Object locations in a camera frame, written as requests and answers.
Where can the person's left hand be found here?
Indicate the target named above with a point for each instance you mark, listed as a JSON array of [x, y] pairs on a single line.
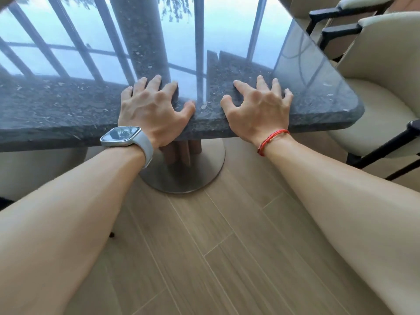
[[149, 114]]

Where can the person's right hand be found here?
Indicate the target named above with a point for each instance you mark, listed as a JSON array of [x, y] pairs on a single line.
[[259, 114]]

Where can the person's right middle finger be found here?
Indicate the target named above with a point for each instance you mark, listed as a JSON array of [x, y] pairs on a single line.
[[263, 85]]

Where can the person's left middle finger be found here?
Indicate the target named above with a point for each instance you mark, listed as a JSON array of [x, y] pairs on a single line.
[[153, 84]]

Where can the person's left thumb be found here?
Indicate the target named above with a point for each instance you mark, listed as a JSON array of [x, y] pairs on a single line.
[[187, 109]]

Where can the person's right thumb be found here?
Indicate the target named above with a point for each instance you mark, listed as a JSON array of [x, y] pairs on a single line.
[[229, 106]]

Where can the person's left little finger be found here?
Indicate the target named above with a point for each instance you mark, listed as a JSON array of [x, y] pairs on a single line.
[[126, 94]]

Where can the person's right little finger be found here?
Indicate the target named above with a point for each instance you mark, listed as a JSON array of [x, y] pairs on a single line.
[[287, 97]]

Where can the person's left forearm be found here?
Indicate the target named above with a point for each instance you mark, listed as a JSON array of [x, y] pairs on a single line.
[[59, 219]]

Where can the person's right forearm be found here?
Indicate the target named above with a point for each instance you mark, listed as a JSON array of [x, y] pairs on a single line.
[[341, 206]]

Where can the silver smartwatch with pale band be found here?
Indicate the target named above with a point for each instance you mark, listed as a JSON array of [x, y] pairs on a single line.
[[120, 134]]

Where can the round metal table pedestal base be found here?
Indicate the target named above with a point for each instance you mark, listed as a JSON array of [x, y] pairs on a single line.
[[190, 170]]

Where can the cream armchair with black frame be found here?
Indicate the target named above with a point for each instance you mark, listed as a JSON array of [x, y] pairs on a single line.
[[331, 13], [36, 170], [377, 101]]

